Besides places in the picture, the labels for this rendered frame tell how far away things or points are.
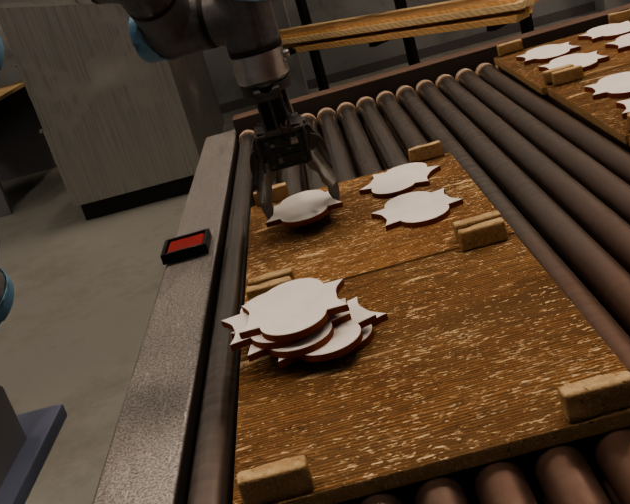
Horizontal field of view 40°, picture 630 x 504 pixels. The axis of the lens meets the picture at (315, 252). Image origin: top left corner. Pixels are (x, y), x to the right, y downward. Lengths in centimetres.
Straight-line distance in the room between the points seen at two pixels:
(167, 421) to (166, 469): 9
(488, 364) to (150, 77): 460
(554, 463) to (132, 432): 45
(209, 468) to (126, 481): 9
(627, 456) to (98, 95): 487
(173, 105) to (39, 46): 84
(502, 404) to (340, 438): 14
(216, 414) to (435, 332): 24
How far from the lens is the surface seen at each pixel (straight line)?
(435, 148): 146
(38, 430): 114
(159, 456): 89
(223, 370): 99
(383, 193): 132
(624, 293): 95
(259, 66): 118
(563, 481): 70
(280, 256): 121
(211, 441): 86
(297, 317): 89
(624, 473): 71
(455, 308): 94
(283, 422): 82
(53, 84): 545
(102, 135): 544
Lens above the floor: 135
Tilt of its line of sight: 20 degrees down
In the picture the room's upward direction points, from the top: 16 degrees counter-clockwise
